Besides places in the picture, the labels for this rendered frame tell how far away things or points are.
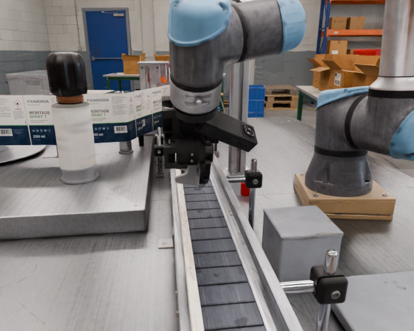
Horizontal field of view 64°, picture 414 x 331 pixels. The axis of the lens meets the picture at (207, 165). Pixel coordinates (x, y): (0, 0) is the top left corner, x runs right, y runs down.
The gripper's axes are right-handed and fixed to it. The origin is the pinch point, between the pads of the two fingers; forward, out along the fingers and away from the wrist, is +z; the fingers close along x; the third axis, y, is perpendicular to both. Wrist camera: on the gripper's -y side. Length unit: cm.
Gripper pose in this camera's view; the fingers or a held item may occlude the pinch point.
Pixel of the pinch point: (202, 182)
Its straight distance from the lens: 66.0
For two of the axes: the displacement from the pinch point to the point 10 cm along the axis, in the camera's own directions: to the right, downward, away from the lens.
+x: 1.1, 7.5, -6.5
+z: -0.6, 6.6, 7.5
